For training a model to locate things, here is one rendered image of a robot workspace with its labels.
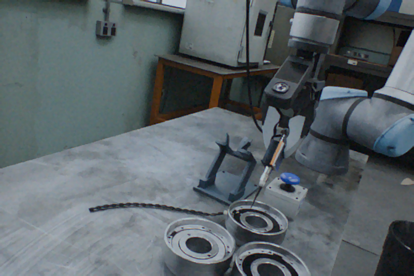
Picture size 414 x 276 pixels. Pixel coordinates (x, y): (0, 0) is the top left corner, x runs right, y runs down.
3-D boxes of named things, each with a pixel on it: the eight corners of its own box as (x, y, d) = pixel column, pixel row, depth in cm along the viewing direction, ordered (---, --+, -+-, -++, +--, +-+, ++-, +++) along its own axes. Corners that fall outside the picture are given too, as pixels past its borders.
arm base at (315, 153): (302, 149, 111) (310, 120, 108) (350, 165, 105) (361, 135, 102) (289, 161, 98) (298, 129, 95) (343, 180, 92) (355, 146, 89)
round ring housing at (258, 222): (289, 235, 63) (295, 215, 62) (270, 265, 54) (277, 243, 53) (238, 211, 67) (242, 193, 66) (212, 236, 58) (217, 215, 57)
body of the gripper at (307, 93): (318, 111, 67) (337, 48, 63) (305, 117, 60) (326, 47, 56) (281, 100, 70) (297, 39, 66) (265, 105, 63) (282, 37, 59)
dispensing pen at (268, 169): (240, 202, 62) (278, 121, 65) (246, 207, 65) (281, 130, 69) (251, 207, 61) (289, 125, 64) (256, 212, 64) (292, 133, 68)
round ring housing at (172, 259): (146, 266, 48) (150, 242, 47) (180, 230, 58) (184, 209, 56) (214, 299, 45) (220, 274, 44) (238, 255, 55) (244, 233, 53)
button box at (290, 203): (293, 221, 68) (300, 199, 66) (260, 207, 71) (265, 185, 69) (303, 206, 75) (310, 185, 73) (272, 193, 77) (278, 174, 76)
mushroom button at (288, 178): (291, 204, 69) (297, 182, 67) (272, 196, 70) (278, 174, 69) (296, 197, 72) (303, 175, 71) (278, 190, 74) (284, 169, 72)
